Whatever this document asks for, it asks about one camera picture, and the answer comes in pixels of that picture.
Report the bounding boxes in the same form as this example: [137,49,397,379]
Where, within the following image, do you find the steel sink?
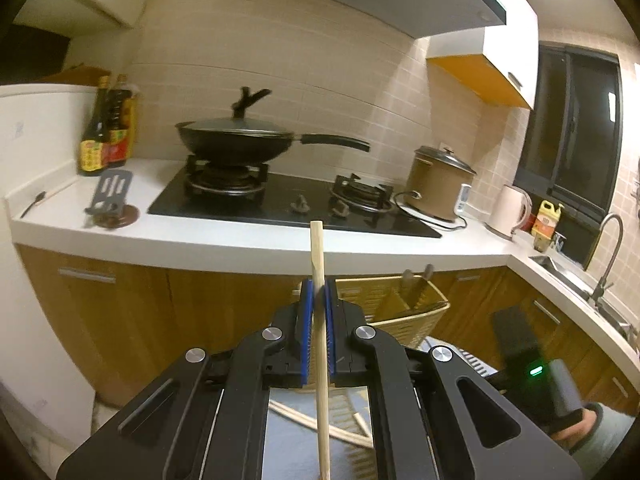
[530,254,640,341]

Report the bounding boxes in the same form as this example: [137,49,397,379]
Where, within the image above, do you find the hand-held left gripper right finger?
[324,280,585,480]

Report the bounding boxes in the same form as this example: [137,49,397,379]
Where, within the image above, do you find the white kitchen countertop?
[10,157,640,361]

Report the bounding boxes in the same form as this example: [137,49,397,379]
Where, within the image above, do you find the wooden lower cabinets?
[12,245,640,413]

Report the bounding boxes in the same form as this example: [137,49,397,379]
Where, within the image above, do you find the metal faucet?
[585,213,626,306]

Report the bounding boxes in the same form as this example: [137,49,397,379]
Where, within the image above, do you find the large dark sauce bottle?
[105,74,139,169]

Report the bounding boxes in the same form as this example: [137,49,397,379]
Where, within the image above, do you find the dark soy sauce bottle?
[77,76,112,177]

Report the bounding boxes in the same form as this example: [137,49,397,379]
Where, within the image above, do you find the small dark utensil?
[20,191,48,219]

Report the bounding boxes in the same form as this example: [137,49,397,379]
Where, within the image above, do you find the black power cable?
[394,190,468,232]

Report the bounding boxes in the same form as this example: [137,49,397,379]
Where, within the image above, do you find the black wok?
[175,121,372,167]

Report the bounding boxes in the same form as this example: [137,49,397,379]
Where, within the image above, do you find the slotted black spatula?
[84,169,135,217]

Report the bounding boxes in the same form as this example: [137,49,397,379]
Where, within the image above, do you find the white cabinet with yellow underside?
[426,0,540,110]

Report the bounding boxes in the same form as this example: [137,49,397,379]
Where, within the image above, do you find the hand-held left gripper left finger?
[55,280,317,480]

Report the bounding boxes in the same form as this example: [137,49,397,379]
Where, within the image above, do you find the wok lid with forked handle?
[177,86,296,137]

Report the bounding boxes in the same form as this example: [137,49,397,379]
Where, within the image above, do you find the wicker basket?
[292,275,451,352]

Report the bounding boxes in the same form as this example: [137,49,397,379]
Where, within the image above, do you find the person's right hand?
[550,403,608,453]

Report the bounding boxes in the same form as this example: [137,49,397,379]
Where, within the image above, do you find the black gas stove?
[147,155,443,239]

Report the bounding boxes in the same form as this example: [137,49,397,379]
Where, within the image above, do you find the brown rice cooker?
[404,145,477,223]

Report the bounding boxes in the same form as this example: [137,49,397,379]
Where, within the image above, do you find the brown spoon rest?
[92,205,140,230]

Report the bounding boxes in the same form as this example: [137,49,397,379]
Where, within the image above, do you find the yellow plastic bottle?
[531,200,565,253]

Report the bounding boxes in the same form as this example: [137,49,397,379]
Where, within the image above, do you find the white electric kettle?
[484,184,533,240]

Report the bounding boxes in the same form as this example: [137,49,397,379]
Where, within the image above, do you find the person's right forearm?
[565,402,638,472]

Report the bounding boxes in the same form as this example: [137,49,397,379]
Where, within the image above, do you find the dark window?
[514,44,625,268]

